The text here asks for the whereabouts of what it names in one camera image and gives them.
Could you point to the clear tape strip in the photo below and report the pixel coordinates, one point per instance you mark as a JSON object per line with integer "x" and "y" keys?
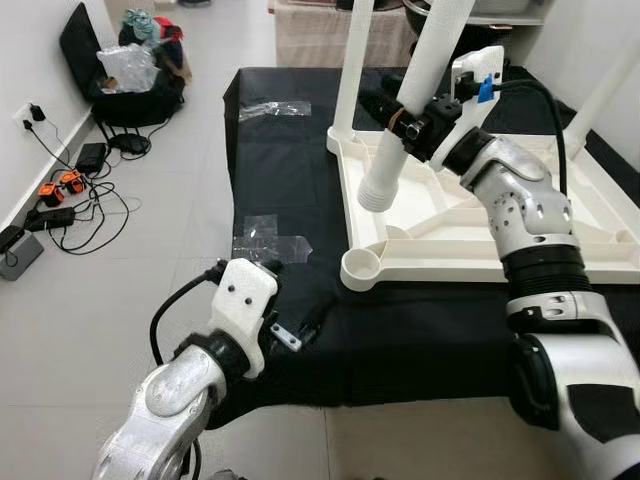
{"x": 275, "y": 110}

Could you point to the black tablecloth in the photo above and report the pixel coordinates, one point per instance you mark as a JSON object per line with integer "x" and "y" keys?
{"x": 280, "y": 170}

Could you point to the red cloth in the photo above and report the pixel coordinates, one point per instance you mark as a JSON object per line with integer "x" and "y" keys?
{"x": 168, "y": 28}

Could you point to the grey left robot foot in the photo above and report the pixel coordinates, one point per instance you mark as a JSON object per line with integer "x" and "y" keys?
{"x": 228, "y": 474}

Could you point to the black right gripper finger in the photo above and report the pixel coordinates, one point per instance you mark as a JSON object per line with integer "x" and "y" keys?
{"x": 385, "y": 110}

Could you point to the grey box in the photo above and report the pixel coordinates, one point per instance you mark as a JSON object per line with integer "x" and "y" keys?
{"x": 20, "y": 255}

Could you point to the black wall plug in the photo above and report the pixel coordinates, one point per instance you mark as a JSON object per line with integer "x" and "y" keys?
{"x": 35, "y": 112}

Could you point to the orange black battery charger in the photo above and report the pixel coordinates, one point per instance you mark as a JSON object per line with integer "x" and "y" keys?
{"x": 72, "y": 182}
{"x": 50, "y": 194}

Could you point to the white plastic table top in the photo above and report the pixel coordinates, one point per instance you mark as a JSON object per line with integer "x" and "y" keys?
{"x": 440, "y": 250}

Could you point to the large black round bowl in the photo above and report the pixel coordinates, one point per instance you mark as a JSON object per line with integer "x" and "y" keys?
{"x": 425, "y": 8}

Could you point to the beige woven mat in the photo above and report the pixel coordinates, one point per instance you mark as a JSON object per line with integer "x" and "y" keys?
{"x": 310, "y": 35}

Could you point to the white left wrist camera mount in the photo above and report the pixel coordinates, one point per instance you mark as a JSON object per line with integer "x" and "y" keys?
{"x": 245, "y": 305}

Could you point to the black router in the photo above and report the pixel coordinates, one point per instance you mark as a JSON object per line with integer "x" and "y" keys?
{"x": 130, "y": 144}

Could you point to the clear plastic bag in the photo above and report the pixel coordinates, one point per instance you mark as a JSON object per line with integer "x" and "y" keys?
{"x": 128, "y": 68}

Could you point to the teal cloth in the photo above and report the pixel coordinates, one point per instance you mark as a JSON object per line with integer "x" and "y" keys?
{"x": 140, "y": 25}

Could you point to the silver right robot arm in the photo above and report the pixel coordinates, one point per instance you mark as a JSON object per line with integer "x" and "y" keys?
{"x": 550, "y": 330}

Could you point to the black power adapter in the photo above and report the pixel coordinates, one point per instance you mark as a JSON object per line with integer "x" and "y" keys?
{"x": 91, "y": 157}

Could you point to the black power strip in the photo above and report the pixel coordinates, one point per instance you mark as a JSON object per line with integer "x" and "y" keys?
{"x": 50, "y": 217}

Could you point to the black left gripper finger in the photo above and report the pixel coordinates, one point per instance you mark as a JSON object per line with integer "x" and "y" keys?
{"x": 272, "y": 266}
{"x": 320, "y": 318}

